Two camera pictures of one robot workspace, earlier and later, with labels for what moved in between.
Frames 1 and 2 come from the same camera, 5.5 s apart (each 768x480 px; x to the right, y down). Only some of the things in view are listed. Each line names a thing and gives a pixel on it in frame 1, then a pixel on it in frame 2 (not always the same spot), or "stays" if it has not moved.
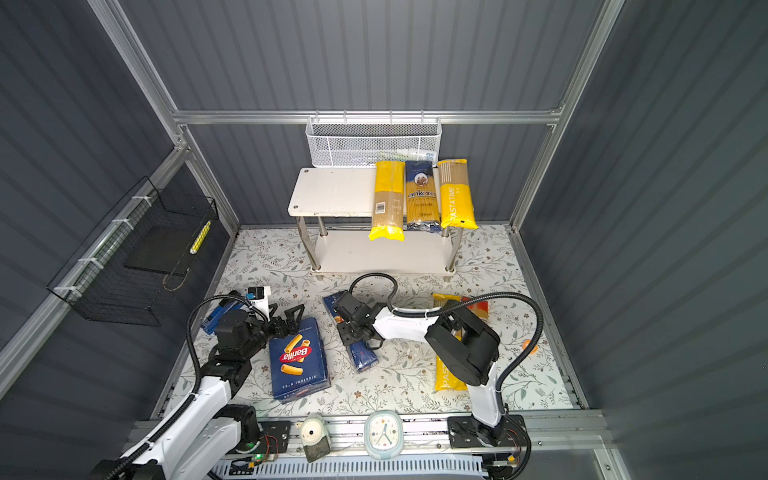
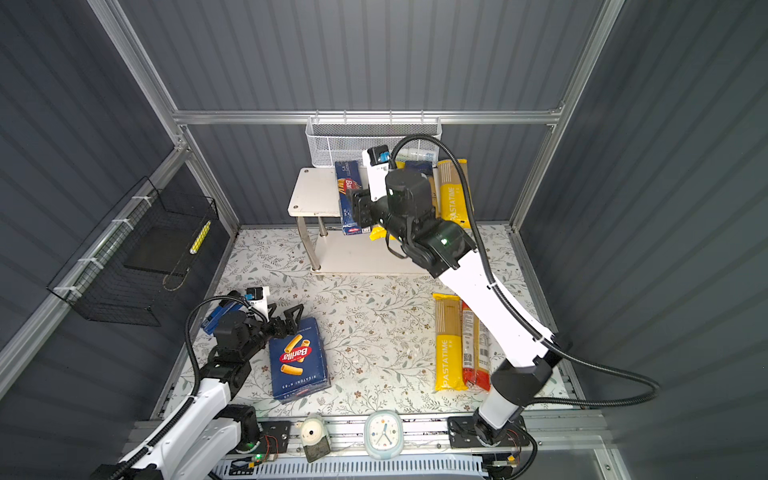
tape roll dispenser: x=315 y=437 stays
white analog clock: x=384 y=434 stays
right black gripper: x=344 y=335 → x=361 y=205
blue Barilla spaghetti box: x=362 y=356 → x=349 y=179
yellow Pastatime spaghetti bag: x=456 y=207 stays
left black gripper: x=282 y=331 stays
